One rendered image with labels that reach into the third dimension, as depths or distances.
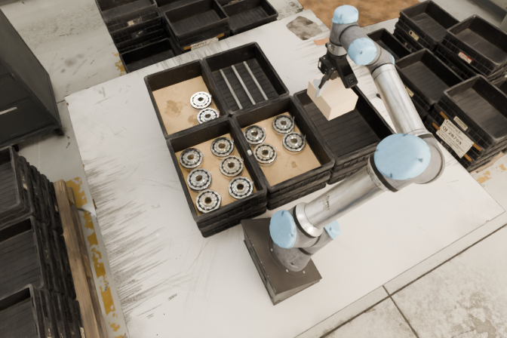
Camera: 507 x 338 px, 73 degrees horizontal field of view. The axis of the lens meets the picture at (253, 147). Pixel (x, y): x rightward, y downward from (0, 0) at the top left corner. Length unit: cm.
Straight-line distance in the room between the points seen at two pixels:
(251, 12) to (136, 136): 157
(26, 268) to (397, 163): 183
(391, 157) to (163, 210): 104
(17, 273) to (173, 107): 114
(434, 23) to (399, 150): 229
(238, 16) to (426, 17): 147
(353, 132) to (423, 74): 114
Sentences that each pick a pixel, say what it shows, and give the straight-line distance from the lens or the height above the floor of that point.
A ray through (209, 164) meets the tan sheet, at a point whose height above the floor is 83.
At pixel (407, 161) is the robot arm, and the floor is 141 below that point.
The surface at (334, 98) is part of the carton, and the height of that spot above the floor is 112.
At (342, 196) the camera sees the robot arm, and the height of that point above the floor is 124.
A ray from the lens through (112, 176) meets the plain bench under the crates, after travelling 176.
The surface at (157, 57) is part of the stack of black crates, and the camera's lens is 286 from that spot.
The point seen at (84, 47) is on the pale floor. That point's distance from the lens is 364.
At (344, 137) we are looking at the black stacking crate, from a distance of 161.
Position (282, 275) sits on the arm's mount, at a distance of 126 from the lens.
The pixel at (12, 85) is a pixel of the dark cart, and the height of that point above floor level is 59.
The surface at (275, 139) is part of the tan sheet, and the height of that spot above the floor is 83.
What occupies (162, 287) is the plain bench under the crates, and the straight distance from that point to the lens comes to 150.
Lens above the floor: 213
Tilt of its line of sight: 58 degrees down
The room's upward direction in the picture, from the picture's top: 3 degrees counter-clockwise
